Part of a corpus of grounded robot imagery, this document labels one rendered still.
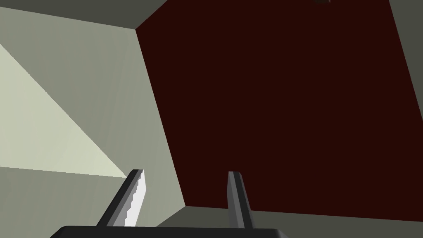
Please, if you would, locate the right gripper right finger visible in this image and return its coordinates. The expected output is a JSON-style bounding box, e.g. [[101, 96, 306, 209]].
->
[[227, 171, 256, 229]]

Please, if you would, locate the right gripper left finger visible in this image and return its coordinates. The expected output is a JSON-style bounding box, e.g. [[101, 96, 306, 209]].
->
[[96, 169, 147, 228]]

